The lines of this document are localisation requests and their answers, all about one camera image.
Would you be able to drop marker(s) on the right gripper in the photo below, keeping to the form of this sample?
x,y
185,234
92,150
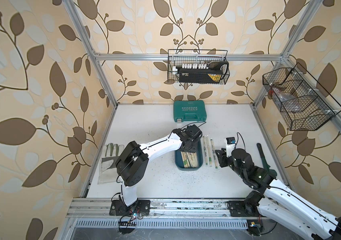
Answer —
x,y
222,157

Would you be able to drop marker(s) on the green tool case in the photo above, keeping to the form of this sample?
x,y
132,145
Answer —
x,y
189,111

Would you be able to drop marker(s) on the black wire basket right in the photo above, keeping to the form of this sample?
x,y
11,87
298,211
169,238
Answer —
x,y
316,104

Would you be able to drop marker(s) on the plastic bag in basket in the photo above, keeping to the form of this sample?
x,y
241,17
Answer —
x,y
288,101

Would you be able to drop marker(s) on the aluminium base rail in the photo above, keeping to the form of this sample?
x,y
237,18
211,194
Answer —
x,y
161,208

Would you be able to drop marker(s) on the wrapped chopsticks pair box right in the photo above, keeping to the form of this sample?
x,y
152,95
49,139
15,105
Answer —
x,y
195,161

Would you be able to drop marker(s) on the black wire basket back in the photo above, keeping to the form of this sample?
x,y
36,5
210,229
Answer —
x,y
194,66

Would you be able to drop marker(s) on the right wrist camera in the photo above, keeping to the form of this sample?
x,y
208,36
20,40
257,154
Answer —
x,y
231,144

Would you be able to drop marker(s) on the chopsticks pair panda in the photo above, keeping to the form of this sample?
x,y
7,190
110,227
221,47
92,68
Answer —
x,y
205,151

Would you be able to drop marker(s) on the grey work glove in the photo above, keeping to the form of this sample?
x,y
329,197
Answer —
x,y
107,166

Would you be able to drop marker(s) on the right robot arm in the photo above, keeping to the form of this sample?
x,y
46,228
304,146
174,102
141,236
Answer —
x,y
274,200

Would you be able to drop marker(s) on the teal plastic storage box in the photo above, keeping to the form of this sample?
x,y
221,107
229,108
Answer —
x,y
179,161

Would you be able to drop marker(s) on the chopsticks pair plain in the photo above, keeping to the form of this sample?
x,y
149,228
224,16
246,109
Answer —
x,y
209,152

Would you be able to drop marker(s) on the black yellow box in basket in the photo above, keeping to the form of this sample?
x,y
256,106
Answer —
x,y
212,73

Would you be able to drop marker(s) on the wrapped chopsticks pair box left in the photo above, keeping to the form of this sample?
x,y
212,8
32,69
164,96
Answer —
x,y
185,160

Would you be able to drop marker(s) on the black wire basket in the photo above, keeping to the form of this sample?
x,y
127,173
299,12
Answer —
x,y
316,104
194,66

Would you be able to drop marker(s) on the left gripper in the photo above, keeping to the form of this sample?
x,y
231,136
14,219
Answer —
x,y
196,145

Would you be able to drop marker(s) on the wrapped chopsticks pair box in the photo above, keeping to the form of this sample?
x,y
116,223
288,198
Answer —
x,y
195,161
185,160

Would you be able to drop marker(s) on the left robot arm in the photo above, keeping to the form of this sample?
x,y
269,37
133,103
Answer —
x,y
132,163

